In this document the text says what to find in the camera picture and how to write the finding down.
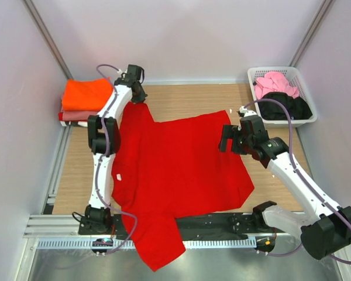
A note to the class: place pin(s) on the slotted white cable duct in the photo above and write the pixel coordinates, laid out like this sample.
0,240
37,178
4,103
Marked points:
106,243

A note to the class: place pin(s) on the aluminium rail frame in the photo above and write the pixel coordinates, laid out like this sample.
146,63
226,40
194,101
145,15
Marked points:
67,188

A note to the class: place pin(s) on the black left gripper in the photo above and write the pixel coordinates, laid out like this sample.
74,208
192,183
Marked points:
138,83

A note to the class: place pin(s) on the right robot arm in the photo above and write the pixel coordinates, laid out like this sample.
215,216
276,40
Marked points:
325,227

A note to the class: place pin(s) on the white plastic laundry basket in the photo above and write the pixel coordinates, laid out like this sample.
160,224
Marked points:
294,79

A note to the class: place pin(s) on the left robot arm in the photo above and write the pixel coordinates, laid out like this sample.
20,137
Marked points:
104,140

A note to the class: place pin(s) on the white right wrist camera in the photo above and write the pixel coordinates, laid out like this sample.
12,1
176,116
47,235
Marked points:
245,112

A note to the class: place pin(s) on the black t shirt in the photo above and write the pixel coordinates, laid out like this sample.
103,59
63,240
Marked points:
297,108

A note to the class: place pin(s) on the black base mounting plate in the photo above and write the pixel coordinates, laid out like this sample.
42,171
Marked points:
222,227

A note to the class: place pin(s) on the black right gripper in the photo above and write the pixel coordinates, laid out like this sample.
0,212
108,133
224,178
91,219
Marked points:
231,132

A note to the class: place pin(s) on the folded orange t shirt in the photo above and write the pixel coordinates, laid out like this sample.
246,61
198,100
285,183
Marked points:
86,95

